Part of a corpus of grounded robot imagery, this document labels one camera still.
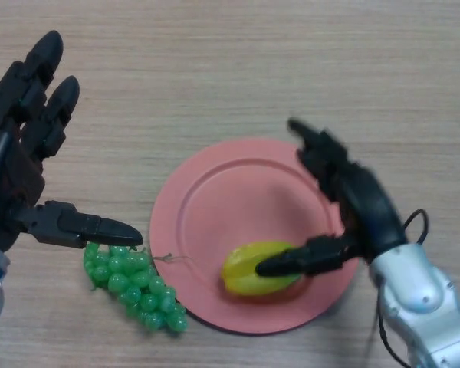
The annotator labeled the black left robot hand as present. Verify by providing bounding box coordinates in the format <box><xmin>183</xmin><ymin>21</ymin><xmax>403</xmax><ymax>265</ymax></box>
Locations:
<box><xmin>0</xmin><ymin>30</ymin><xmax>144</xmax><ymax>252</ymax></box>

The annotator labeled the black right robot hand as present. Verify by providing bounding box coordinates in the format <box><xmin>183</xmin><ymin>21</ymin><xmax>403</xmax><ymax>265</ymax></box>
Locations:
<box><xmin>255</xmin><ymin>117</ymin><xmax>409</xmax><ymax>279</ymax></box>

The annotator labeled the yellow starfruit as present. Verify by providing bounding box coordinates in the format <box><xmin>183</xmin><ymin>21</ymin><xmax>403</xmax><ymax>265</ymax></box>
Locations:
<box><xmin>220</xmin><ymin>240</ymin><xmax>307</xmax><ymax>298</ymax></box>

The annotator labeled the pink round plate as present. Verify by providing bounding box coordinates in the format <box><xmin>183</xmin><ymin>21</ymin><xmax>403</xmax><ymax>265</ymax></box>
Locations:
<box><xmin>149</xmin><ymin>138</ymin><xmax>360</xmax><ymax>337</ymax></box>

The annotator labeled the green grape bunch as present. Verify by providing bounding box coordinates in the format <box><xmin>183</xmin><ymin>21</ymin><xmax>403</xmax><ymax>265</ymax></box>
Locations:
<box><xmin>83</xmin><ymin>241</ymin><xmax>195</xmax><ymax>334</ymax></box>

